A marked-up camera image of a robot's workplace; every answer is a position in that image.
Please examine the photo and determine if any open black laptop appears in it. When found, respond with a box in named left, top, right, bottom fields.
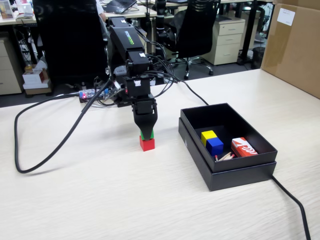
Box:
left=103, top=0, right=139, bottom=14

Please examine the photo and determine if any black open box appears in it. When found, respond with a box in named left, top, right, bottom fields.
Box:
left=177, top=117, right=278, bottom=193

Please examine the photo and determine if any person in white shirt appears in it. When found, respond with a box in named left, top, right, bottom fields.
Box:
left=95, top=0, right=109, bottom=24

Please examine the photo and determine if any controller circuit board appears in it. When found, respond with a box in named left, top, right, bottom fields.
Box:
left=78, top=83, right=124, bottom=104

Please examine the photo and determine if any green wooden cube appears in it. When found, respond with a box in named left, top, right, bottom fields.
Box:
left=139, top=129, right=155, bottom=141

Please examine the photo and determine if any beige office desk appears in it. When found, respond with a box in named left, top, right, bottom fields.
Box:
left=103, top=4, right=177, bottom=20

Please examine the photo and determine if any red wooden cube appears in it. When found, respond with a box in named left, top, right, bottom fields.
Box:
left=138, top=137, right=156, bottom=153

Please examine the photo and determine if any long black power cable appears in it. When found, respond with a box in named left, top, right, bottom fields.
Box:
left=178, top=79, right=312, bottom=240

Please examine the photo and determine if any black high-back office chair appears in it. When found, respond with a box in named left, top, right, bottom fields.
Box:
left=31, top=0, right=110, bottom=90

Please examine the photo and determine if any thin black servo cable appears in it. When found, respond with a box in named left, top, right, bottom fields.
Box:
left=136, top=27, right=182, bottom=99

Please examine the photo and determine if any black waste bin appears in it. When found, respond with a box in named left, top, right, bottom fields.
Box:
left=250, top=46, right=266, bottom=70

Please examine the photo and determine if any small boxes pile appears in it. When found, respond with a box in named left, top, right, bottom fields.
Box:
left=21, top=63, right=53, bottom=96

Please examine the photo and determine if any beige drawer pedestal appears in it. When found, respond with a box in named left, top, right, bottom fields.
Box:
left=200, top=16, right=246, bottom=66

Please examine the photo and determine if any large brown cardboard box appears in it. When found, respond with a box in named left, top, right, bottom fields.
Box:
left=259, top=0, right=320, bottom=100

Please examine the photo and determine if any thick black camera cable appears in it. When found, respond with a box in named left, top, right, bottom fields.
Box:
left=13, top=79, right=114, bottom=175

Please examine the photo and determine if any blue wooden cube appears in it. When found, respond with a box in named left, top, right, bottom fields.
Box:
left=205, top=137, right=225, bottom=157

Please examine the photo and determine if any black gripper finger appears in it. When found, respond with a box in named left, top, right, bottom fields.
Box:
left=133, top=113, right=159, bottom=140

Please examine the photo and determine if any black cardboard box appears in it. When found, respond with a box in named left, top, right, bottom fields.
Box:
left=180, top=102, right=279, bottom=174

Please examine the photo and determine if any wooden matchstick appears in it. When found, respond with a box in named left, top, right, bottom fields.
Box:
left=214, top=153, right=235, bottom=162
left=217, top=151, right=233, bottom=162

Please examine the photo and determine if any red and white matchbox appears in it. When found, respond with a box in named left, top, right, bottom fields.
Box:
left=230, top=137, right=259, bottom=159

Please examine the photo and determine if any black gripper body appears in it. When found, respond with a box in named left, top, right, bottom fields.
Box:
left=131, top=98, right=159, bottom=117

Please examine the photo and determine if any desktop picture frame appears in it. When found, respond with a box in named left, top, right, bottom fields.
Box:
left=0, top=0, right=15, bottom=21

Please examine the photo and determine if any beige filing cabinet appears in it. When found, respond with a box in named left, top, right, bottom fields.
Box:
left=0, top=36, right=24, bottom=96

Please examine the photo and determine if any black mesh office chair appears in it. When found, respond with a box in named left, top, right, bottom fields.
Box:
left=171, top=0, right=222, bottom=81

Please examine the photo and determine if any yellow wooden cube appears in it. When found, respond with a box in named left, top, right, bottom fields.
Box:
left=200, top=129, right=218, bottom=146

